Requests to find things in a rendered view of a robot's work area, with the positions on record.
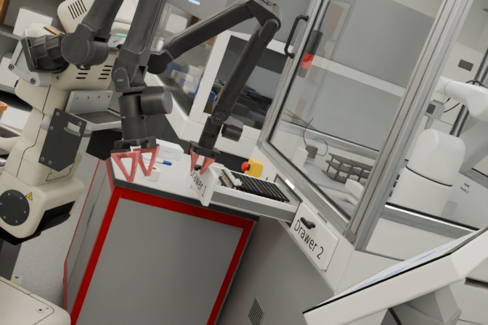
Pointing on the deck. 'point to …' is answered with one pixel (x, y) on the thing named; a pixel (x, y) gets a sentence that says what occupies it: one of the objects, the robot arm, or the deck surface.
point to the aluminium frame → (384, 224)
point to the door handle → (293, 34)
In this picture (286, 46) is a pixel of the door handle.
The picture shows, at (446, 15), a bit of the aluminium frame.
